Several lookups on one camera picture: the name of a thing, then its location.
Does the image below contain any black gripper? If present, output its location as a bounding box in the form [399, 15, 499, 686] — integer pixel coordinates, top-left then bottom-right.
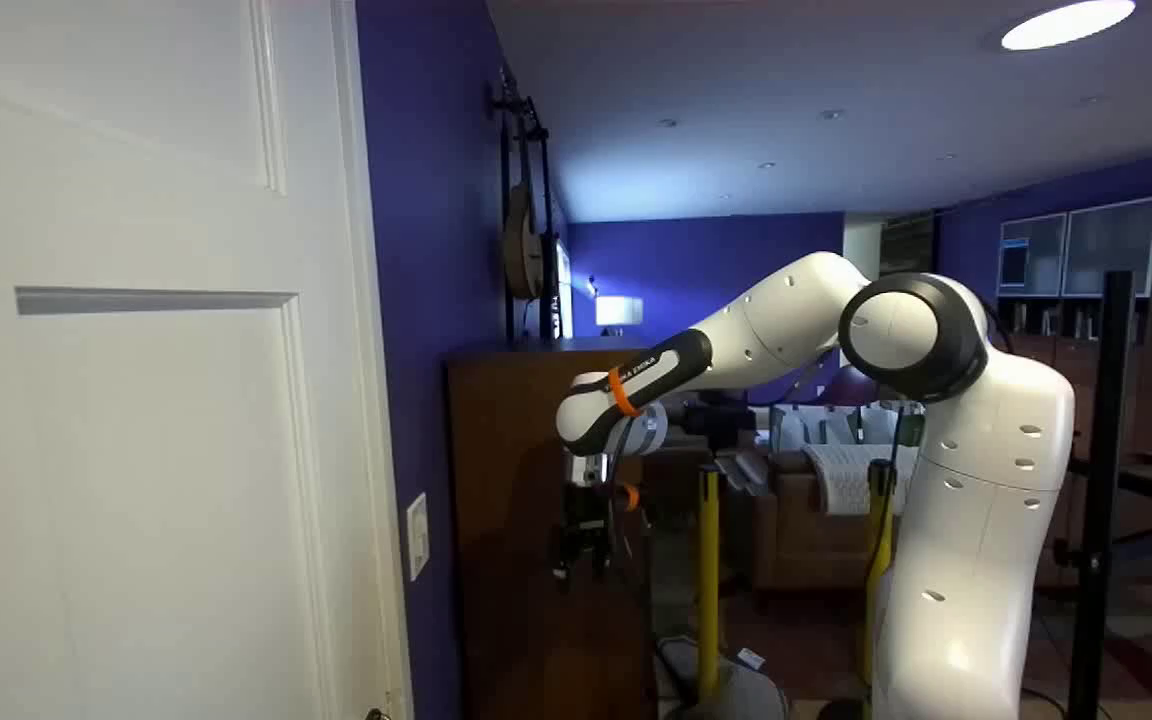
[553, 481, 618, 563]

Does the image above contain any brown wooden shelf cabinet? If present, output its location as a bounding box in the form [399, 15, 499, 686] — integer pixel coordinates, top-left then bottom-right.
[442, 343, 664, 720]

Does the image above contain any yellow tripod pole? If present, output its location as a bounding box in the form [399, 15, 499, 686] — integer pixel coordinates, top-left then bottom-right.
[858, 454, 903, 694]
[692, 460, 726, 703]

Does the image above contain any glowing table lamp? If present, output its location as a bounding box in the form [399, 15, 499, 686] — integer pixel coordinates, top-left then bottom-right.
[593, 292, 647, 336]

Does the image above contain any white panelled door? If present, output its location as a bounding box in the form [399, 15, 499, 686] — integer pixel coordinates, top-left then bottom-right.
[0, 0, 414, 720]

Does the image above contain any black stand pole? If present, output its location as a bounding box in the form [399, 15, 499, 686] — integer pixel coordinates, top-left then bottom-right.
[1063, 269, 1137, 720]

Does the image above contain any round ceiling light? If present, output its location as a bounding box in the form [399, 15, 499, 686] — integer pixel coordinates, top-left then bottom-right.
[994, 0, 1143, 54]

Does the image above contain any black camera on tripod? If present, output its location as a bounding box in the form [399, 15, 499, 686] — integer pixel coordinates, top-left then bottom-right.
[667, 395, 759, 460]

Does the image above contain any white light switch plate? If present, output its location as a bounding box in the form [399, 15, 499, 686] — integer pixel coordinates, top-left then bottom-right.
[399, 490, 435, 583]

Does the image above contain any white glass wall cabinet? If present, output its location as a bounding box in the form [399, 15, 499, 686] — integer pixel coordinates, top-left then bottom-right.
[991, 190, 1152, 302]

